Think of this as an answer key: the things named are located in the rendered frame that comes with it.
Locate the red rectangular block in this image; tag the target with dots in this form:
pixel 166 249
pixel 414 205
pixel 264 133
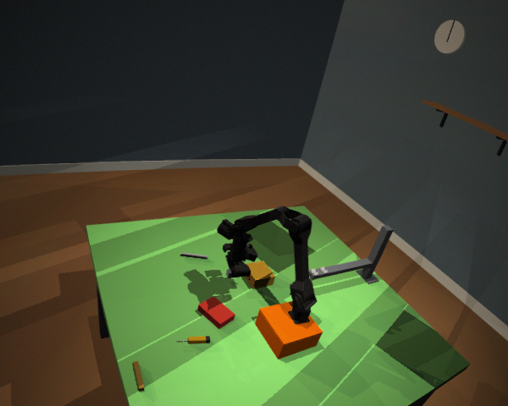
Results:
pixel 217 313

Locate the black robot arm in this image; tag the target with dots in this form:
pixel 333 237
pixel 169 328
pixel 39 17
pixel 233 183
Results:
pixel 300 227

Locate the orange-handled screwdriver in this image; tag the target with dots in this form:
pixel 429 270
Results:
pixel 194 340

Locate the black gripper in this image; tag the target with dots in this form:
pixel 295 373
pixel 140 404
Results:
pixel 234 259

